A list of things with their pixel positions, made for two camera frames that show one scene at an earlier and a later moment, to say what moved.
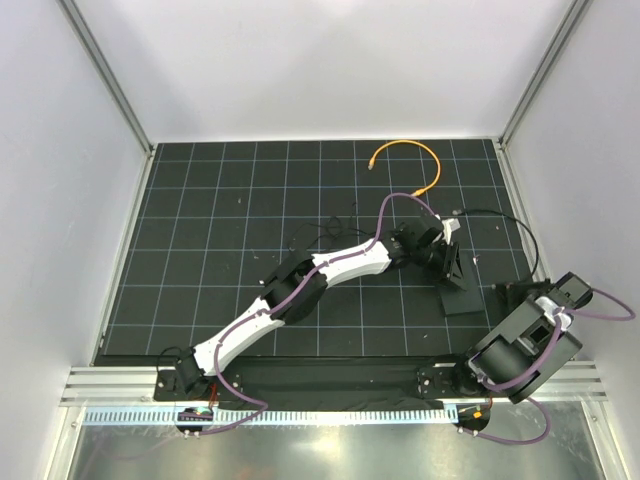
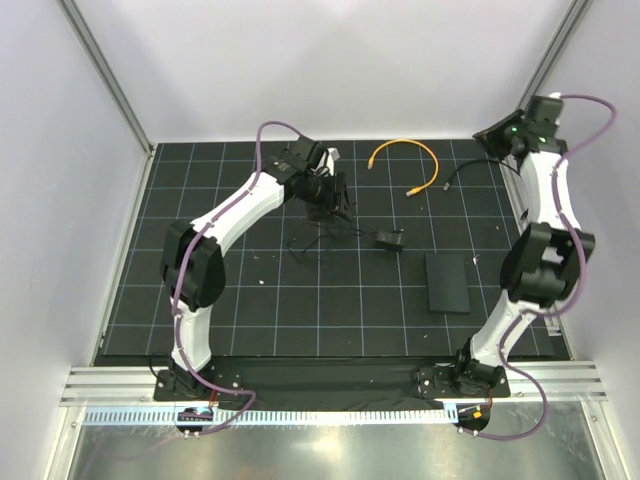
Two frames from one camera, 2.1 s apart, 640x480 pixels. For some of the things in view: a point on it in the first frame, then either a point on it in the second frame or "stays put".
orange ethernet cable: x=438 y=165 stays put
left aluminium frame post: x=110 y=75 stays put
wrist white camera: x=449 y=226 → x=333 y=155
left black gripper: x=449 y=263 → x=341 y=196
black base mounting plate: x=319 y=380 stays put
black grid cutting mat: x=216 y=220 stays put
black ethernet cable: x=498 y=213 → x=447 y=185
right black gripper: x=509 y=293 → x=488 y=136
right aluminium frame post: x=562 y=35 stays put
